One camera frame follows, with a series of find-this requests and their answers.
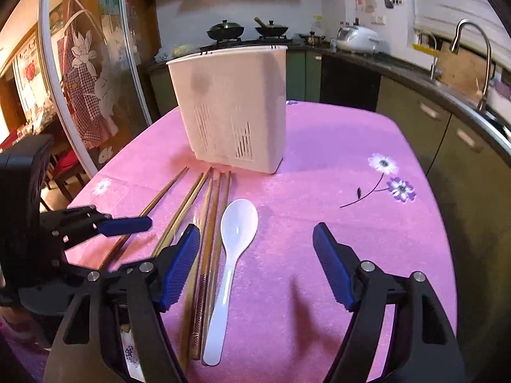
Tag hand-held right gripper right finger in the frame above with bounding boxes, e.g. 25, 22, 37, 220
312, 222, 468, 383

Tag red checked apron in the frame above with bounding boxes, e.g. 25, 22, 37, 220
56, 28, 120, 149

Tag green kitchen cabinets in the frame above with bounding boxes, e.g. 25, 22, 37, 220
149, 48, 511, 208

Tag white plastic spoon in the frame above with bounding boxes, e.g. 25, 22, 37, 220
202, 199, 259, 366

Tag black wok with lid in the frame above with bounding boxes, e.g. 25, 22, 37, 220
254, 17, 289, 37
206, 19, 245, 41

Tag white rice cooker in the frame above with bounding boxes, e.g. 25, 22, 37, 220
336, 25, 391, 54

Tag pink floral tablecloth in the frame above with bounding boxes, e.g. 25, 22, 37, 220
66, 100, 458, 383

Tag black gas stove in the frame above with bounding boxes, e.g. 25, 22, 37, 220
200, 35, 301, 49

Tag red cushioned chair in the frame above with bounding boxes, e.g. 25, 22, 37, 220
44, 144, 89, 208

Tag wooden chopstick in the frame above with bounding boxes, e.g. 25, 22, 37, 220
205, 171, 232, 320
98, 166, 189, 271
157, 168, 213, 250
178, 178, 213, 372
151, 172, 205, 257
189, 172, 223, 360

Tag white plastic utensil holder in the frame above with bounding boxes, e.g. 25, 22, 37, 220
167, 44, 289, 175

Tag small steel pot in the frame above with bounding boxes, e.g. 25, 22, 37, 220
299, 31, 326, 46

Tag wooden cutting board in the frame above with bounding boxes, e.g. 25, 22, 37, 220
439, 42, 496, 100

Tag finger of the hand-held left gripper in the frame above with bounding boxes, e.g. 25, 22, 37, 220
40, 205, 153, 250
54, 259, 135, 279

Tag floral glass sliding door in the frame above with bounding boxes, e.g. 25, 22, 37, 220
40, 0, 158, 176

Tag tall steel faucet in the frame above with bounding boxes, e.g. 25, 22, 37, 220
449, 19, 496, 111

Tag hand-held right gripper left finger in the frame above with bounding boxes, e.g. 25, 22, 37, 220
42, 223, 201, 383

